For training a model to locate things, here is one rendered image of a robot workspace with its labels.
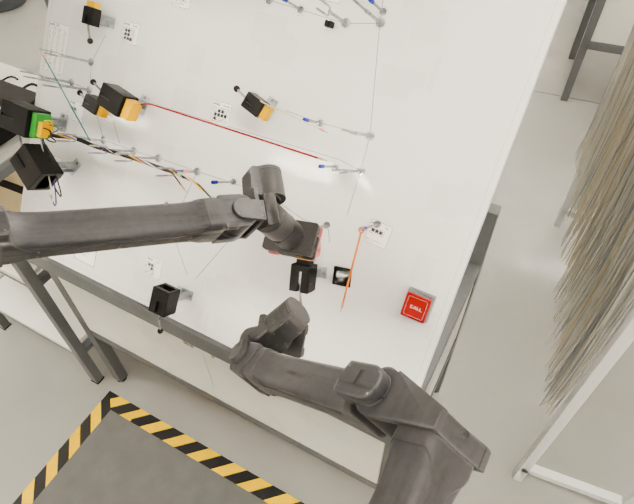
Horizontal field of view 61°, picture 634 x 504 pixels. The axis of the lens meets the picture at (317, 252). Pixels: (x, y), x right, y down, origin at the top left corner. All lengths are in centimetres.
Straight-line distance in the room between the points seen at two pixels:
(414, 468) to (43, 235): 54
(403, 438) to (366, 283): 64
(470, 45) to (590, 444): 166
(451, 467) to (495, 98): 72
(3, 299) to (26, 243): 176
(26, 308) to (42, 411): 41
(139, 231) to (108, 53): 74
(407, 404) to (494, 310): 201
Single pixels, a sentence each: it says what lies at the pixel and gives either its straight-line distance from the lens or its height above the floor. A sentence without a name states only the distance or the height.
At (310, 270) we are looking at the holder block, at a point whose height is 115.
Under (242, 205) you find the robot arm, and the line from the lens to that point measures 87.
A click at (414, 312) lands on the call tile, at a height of 111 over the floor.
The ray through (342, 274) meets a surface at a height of 110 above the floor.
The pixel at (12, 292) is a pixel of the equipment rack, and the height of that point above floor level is 24.
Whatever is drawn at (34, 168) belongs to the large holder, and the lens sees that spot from 143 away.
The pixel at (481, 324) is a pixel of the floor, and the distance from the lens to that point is 247.
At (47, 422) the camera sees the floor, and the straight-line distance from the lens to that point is 242.
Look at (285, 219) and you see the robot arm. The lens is 91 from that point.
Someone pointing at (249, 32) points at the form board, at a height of 143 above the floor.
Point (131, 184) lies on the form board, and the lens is 142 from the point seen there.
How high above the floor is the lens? 198
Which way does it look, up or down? 49 degrees down
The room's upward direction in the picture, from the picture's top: 1 degrees counter-clockwise
